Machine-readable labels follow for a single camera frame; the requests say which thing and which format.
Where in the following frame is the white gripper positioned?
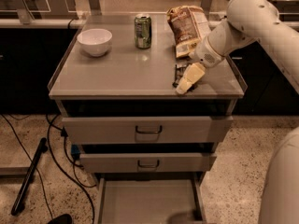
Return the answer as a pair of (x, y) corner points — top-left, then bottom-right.
(176, 37), (224, 94)

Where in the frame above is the dark rxbar chocolate wrapper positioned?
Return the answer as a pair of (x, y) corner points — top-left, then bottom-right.
(172, 63), (188, 88)

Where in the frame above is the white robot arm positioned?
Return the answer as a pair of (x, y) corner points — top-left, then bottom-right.
(176, 0), (299, 224)

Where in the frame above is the top grey drawer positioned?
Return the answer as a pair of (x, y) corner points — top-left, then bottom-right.
(63, 116), (233, 145)

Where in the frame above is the grey drawer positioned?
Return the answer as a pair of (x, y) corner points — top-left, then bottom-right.
(80, 153), (216, 173)
(63, 116), (233, 145)
(94, 178), (207, 224)

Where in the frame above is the grey drawer cabinet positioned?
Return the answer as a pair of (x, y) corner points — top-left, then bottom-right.
(49, 14), (247, 181)

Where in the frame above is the middle grey drawer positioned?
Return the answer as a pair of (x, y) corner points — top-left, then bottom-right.
(80, 153), (216, 173)

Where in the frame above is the bottom grey drawer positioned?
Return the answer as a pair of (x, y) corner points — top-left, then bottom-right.
(94, 178), (207, 224)

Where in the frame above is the brown chip bag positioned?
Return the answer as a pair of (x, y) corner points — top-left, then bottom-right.
(166, 6), (210, 58)

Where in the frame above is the green soda can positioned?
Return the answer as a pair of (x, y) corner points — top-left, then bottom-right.
(135, 13), (151, 49)

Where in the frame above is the white ceramic bowl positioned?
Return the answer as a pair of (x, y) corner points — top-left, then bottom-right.
(77, 28), (112, 57)

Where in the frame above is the blue plug connector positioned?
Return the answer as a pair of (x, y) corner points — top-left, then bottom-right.
(71, 145), (80, 161)

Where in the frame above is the black floor bar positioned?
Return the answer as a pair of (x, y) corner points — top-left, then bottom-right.
(10, 137), (48, 216)

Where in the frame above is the black object on floor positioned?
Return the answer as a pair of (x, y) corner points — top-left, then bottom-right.
(48, 214), (73, 224)

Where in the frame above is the white horizontal rail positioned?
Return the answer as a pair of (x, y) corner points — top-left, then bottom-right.
(0, 19), (299, 32)

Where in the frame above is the thin black floor cable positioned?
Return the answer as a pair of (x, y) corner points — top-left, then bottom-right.
(0, 114), (55, 221)

